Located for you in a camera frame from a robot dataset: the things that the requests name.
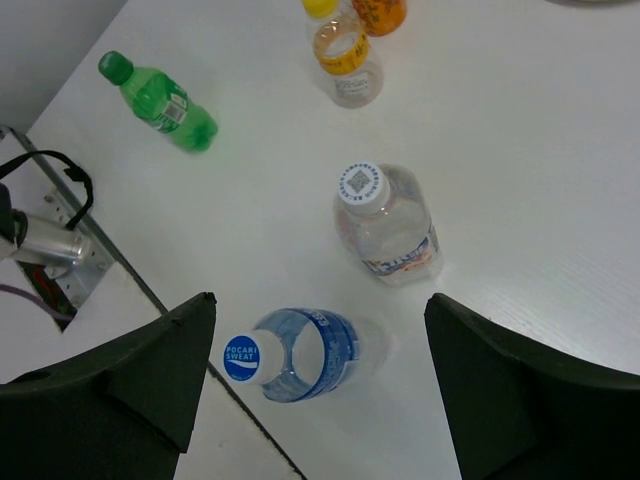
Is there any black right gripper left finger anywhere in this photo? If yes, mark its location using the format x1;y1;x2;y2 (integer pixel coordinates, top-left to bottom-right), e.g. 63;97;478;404
1;292;216;479

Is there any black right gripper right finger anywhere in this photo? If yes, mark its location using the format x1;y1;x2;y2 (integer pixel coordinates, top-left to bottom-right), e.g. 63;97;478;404
424;293;639;479

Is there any blue label Pocari bottle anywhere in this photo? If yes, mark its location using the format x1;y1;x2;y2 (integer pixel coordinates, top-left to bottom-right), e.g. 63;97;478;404
221;308;390;404

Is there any clear bottle orange blue label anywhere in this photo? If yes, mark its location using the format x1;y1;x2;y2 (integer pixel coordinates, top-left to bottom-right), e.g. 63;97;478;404
333;162;443;286

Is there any yellow cap small bottle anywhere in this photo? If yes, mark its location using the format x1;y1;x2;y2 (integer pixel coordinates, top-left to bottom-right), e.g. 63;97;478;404
301;0;384;109

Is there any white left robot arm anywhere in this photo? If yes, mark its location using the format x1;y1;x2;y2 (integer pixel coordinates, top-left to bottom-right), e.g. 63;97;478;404
1;150;95;269

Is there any green plastic bottle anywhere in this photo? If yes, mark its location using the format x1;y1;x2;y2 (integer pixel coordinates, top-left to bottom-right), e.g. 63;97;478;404
98;51;218;153

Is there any orange juice bottle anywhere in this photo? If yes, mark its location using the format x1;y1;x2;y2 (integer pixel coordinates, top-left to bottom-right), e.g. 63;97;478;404
351;0;407;37

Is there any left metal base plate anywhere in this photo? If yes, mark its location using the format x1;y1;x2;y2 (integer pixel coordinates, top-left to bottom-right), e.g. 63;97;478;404
11;188;115;317

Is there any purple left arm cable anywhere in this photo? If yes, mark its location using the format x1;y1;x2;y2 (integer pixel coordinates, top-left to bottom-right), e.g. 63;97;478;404
0;283;74;321

